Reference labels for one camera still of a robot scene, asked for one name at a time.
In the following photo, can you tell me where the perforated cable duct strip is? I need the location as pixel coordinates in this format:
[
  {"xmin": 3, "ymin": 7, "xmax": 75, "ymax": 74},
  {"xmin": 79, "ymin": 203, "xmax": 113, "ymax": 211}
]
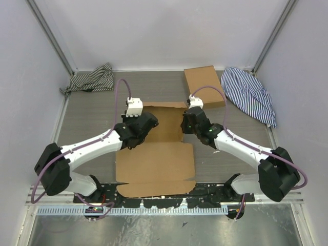
[{"xmin": 36, "ymin": 206, "xmax": 228, "ymax": 216}]

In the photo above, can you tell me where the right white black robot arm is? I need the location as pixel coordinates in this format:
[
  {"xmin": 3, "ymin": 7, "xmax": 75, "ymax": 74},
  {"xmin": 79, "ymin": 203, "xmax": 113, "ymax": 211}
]
[{"xmin": 181, "ymin": 107, "xmax": 301, "ymax": 202}]

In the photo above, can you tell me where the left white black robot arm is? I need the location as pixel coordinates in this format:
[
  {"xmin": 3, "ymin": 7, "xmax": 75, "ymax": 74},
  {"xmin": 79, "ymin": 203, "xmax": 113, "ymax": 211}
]
[{"xmin": 34, "ymin": 112, "xmax": 158, "ymax": 203}]

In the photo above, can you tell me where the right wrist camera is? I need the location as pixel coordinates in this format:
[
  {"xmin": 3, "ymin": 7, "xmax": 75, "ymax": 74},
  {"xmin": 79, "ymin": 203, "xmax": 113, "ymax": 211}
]
[{"xmin": 187, "ymin": 94, "xmax": 203, "ymax": 109}]

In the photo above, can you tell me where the folded brown cardboard box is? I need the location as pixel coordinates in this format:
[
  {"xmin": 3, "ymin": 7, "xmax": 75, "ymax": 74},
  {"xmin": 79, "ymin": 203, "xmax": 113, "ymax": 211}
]
[{"xmin": 184, "ymin": 65, "xmax": 226, "ymax": 109}]

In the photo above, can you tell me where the blue white striped cloth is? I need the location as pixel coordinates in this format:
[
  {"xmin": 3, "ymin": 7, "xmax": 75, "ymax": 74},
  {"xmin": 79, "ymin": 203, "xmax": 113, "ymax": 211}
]
[{"xmin": 221, "ymin": 67, "xmax": 277, "ymax": 128}]

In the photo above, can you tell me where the aluminium rail frame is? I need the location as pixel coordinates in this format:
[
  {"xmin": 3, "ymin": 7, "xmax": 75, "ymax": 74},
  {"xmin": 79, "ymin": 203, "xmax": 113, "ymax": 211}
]
[{"xmin": 25, "ymin": 183, "xmax": 305, "ymax": 206}]

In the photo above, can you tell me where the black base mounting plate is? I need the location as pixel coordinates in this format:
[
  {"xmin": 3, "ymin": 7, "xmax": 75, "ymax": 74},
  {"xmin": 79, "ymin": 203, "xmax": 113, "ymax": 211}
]
[{"xmin": 83, "ymin": 182, "xmax": 242, "ymax": 209}]

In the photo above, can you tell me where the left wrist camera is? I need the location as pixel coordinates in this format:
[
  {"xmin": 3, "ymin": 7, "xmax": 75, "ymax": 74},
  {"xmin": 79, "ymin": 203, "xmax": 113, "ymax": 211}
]
[{"xmin": 125, "ymin": 97, "xmax": 143, "ymax": 117}]

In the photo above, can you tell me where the grey striped cloth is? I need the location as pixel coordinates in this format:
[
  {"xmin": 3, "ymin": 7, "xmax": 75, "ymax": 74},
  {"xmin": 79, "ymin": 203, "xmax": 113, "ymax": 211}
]
[{"xmin": 59, "ymin": 63, "xmax": 114, "ymax": 98}]

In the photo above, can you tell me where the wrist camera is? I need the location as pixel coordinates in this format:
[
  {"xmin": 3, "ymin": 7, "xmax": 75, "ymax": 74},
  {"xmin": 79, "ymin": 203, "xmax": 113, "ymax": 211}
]
[
  {"xmin": 187, "ymin": 94, "xmax": 203, "ymax": 109},
  {"xmin": 125, "ymin": 97, "xmax": 143, "ymax": 117}
]

